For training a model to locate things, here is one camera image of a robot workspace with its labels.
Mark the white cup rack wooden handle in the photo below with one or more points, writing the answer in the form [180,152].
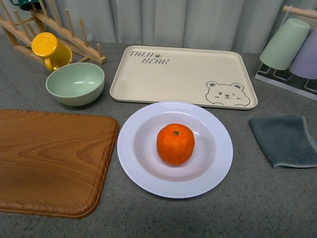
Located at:
[285,78]

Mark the white round plate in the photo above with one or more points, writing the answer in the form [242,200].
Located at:
[208,166]

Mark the green upside-down cup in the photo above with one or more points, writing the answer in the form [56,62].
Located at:
[285,44]

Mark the yellow mug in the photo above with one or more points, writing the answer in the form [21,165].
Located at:
[51,50]

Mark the beige bear tray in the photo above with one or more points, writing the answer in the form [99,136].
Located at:
[207,78]

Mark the grey curtain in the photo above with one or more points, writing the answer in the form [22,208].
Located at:
[242,26]

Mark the purple upside-down cup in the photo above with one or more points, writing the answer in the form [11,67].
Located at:
[305,63]

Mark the grey folded cloth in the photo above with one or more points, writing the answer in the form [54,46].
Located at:
[285,141]

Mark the green bowl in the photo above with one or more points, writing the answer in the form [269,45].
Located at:
[76,84]

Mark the wooden cutting board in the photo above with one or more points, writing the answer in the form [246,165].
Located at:
[54,164]

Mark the orange fruit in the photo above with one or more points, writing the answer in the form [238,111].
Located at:
[175,144]

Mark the dark green mug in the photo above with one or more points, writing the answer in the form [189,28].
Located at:
[27,5]

